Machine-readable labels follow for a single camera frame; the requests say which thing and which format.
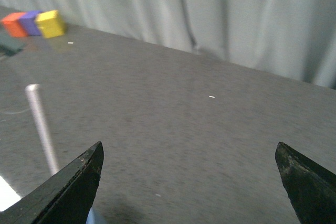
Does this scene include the yellow cube block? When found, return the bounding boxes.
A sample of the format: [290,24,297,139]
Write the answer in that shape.
[35,10,66,38]

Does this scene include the orange cube block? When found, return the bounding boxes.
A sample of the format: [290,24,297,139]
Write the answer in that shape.
[1,12,28,37]

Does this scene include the grey-white curtain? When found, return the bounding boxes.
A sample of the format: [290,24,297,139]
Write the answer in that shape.
[1,0,335,88]

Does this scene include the pale wooden chopstick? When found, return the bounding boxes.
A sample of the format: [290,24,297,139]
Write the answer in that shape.
[25,83,59,175]

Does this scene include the purple cube block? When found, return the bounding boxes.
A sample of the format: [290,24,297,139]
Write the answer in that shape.
[18,10,42,36]

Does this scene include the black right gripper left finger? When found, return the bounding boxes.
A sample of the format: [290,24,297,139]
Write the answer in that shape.
[1,142,104,223]

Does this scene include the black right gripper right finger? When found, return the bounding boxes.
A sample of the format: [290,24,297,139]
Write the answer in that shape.
[275,142,335,223]

